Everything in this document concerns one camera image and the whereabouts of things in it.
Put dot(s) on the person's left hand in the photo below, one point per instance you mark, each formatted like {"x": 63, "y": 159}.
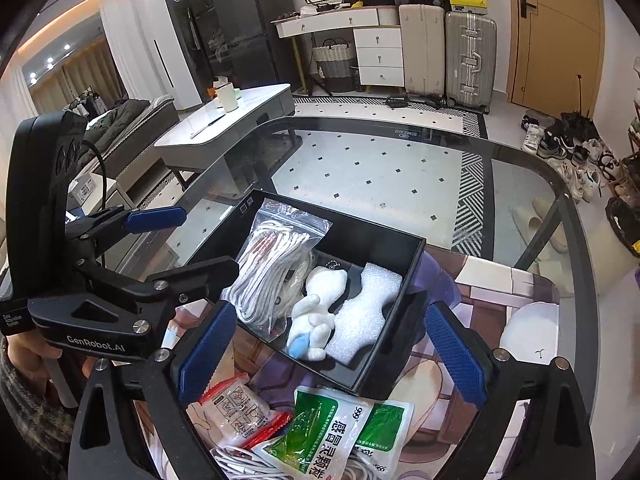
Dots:
{"x": 27, "y": 347}

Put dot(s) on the white foam piece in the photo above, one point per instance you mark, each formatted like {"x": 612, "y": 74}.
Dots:
{"x": 365, "y": 310}

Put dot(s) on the cream suitcase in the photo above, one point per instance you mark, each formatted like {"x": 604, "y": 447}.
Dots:
{"x": 422, "y": 50}

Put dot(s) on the small white side table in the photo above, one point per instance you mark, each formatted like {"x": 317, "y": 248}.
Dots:
{"x": 95, "y": 190}

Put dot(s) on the small black appliance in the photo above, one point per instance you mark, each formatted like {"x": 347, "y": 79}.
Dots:
{"x": 397, "y": 100}

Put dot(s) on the beige slipper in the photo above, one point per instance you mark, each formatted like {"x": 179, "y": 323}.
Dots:
{"x": 527, "y": 222}
{"x": 550, "y": 225}

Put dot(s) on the slim silver pen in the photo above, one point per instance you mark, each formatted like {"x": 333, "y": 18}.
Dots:
{"x": 207, "y": 126}

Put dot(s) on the person's left forearm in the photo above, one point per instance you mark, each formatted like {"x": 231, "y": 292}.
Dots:
{"x": 25, "y": 425}

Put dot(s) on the white vanity desk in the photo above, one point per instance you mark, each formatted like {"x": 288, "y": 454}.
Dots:
{"x": 380, "y": 55}

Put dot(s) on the yellow black shoe box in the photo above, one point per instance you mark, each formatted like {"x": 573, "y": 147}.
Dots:
{"x": 466, "y": 4}

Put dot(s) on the black cardboard box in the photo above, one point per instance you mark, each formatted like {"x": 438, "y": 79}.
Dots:
{"x": 380, "y": 265}

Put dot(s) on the black glass cabinet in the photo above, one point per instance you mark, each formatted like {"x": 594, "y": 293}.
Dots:
{"x": 190, "y": 35}

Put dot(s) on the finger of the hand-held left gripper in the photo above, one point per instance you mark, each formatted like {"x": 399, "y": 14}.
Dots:
{"x": 200, "y": 275}
{"x": 155, "y": 220}

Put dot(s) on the heap of scattered shoes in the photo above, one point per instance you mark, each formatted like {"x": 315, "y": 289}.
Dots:
{"x": 575, "y": 160}

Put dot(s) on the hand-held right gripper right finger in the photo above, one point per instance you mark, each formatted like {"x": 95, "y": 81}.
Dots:
{"x": 455, "y": 355}

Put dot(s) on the black white striped rug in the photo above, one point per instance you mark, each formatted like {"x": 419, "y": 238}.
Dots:
{"x": 450, "y": 120}

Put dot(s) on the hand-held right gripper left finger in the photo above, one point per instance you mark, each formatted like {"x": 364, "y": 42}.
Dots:
{"x": 205, "y": 355}

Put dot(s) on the white cup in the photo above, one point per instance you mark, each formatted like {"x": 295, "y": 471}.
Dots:
{"x": 226, "y": 99}

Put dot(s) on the white plush dog toy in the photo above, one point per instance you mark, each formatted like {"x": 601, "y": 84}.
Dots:
{"x": 317, "y": 305}

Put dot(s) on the red white sachet pack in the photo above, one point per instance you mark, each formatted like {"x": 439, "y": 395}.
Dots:
{"x": 235, "y": 405}

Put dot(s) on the grey sofa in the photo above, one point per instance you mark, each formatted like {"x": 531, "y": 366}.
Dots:
{"x": 130, "y": 130}

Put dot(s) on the wooden door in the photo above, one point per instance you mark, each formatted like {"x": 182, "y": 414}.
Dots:
{"x": 555, "y": 35}

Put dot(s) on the white grey coffee table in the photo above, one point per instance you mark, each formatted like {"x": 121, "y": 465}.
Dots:
{"x": 250, "y": 105}

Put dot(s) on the silver suitcase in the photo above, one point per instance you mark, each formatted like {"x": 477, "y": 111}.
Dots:
{"x": 470, "y": 60}

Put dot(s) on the woven grey white basket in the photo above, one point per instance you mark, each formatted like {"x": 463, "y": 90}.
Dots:
{"x": 334, "y": 67}

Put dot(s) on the printed table mat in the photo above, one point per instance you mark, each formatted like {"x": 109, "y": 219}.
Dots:
{"x": 480, "y": 280}

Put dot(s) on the green white medicine packet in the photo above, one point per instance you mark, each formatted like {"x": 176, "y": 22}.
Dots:
{"x": 320, "y": 435}

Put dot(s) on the orange white paper bag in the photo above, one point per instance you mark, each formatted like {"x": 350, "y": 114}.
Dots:
{"x": 220, "y": 80}

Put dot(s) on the dark grey fridge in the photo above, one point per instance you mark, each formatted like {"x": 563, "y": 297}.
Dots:
{"x": 250, "y": 35}

